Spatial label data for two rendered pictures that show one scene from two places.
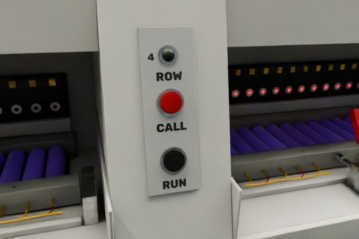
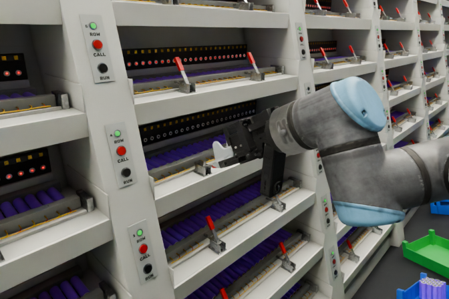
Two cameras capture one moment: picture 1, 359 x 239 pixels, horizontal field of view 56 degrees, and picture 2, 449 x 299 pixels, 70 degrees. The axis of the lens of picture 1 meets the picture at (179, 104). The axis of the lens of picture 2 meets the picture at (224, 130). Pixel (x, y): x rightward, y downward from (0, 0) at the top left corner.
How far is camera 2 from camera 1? 0.97 m
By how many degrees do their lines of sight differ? 28
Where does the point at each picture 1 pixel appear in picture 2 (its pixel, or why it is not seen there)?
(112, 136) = not seen: hidden behind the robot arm
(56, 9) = (293, 81)
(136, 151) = not seen: hidden behind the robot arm
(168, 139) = not seen: hidden behind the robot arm
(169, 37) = (308, 85)
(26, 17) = (290, 83)
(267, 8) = (317, 76)
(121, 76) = (303, 93)
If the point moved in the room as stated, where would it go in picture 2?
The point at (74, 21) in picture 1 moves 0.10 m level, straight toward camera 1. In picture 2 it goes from (294, 83) to (323, 79)
